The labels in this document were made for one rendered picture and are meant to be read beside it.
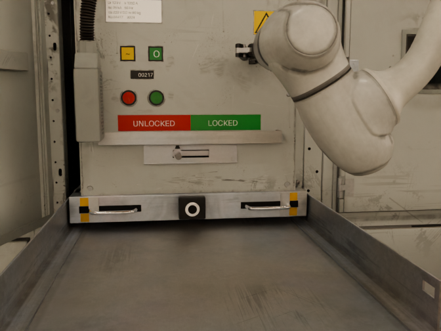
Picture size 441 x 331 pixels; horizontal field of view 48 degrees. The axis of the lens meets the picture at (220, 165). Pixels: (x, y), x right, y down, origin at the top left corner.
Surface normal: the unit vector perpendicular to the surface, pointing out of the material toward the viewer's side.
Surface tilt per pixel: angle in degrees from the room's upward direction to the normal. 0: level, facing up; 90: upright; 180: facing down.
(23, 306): 0
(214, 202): 90
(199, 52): 90
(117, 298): 0
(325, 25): 80
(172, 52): 90
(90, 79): 90
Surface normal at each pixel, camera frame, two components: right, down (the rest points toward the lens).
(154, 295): 0.00, -0.99
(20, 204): 0.98, 0.03
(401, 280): -0.99, 0.02
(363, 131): 0.11, 0.19
